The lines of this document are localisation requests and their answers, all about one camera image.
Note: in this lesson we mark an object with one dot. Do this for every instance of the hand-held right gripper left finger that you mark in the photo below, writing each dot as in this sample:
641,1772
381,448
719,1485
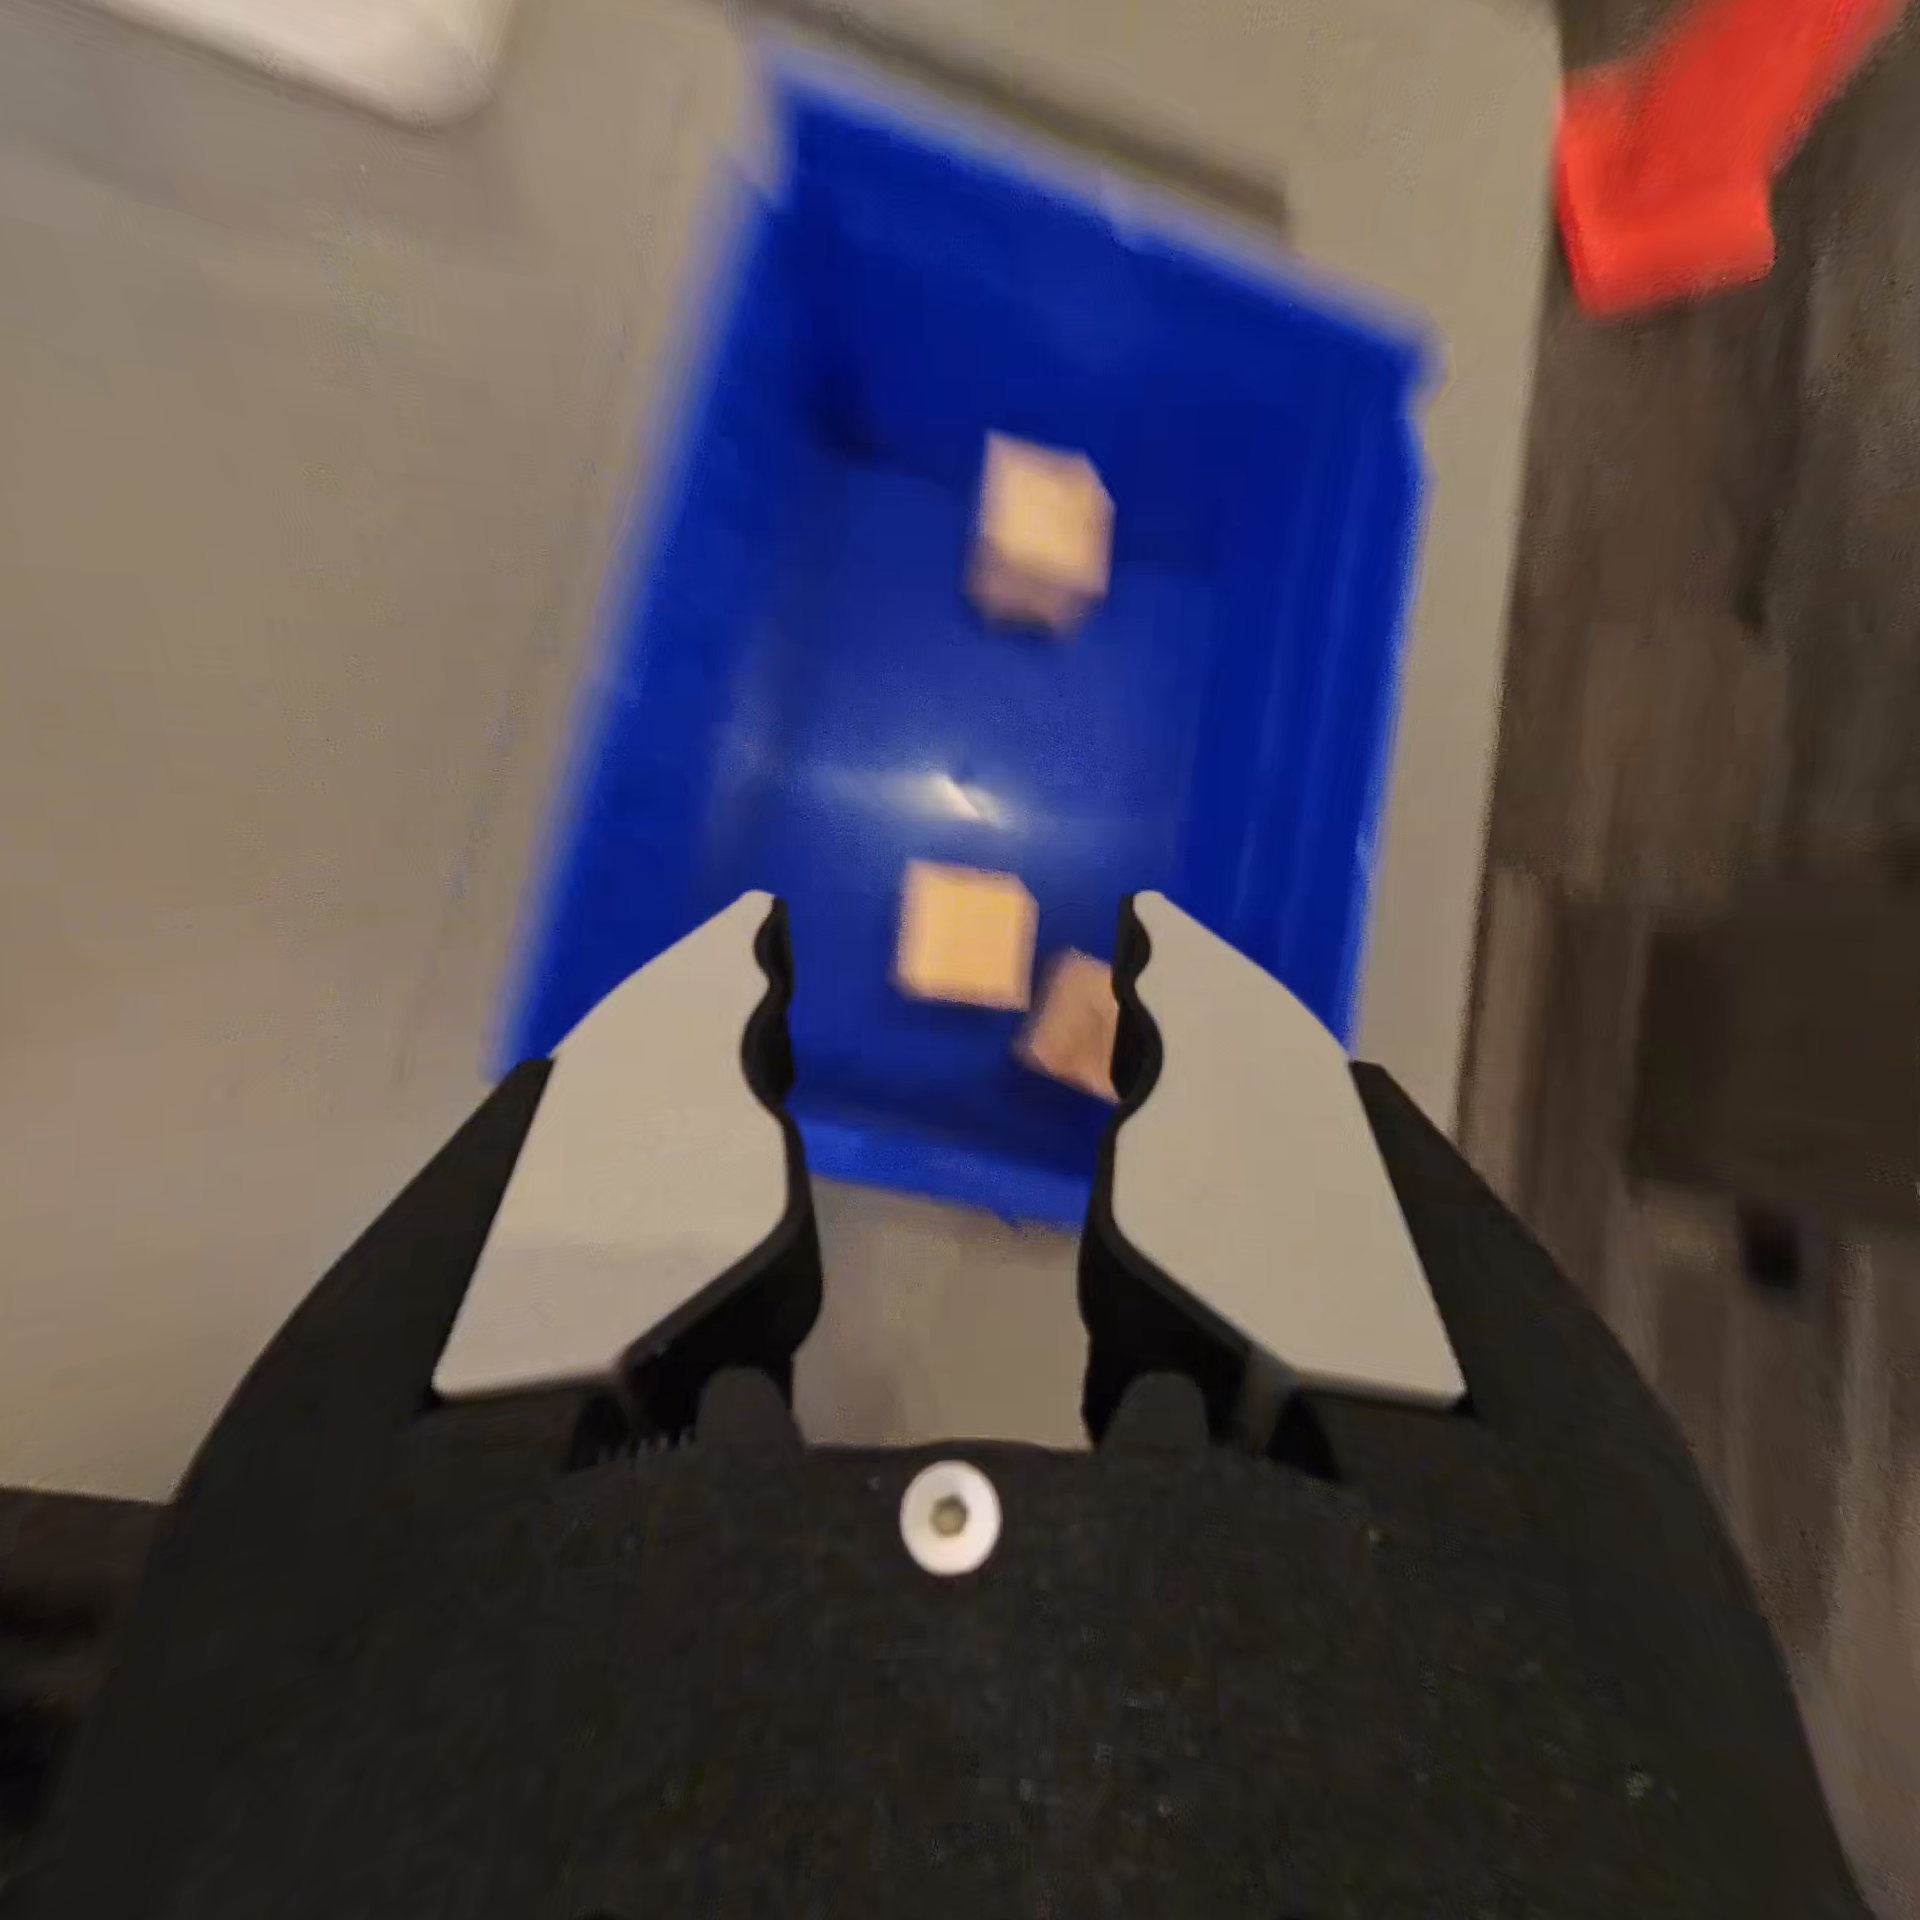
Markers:
630,1200

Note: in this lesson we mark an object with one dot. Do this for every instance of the person's body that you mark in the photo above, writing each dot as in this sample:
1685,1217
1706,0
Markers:
68,1680

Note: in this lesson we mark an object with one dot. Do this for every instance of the grey desk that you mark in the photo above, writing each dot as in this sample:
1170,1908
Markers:
301,599

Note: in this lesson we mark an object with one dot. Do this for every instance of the orange traffic cone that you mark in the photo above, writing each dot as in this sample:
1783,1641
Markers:
1680,182

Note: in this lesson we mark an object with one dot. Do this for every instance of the blue plastic bin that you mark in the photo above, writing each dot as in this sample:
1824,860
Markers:
902,720

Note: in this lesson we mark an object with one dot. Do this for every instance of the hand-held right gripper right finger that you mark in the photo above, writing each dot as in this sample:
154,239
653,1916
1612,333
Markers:
1277,1214

